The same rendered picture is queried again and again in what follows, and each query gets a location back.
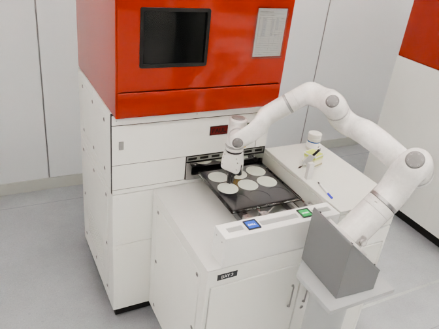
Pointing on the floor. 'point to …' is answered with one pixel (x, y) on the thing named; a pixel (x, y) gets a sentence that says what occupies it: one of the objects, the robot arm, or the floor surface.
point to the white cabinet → (230, 285)
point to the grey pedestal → (314, 309)
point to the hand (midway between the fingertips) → (230, 179)
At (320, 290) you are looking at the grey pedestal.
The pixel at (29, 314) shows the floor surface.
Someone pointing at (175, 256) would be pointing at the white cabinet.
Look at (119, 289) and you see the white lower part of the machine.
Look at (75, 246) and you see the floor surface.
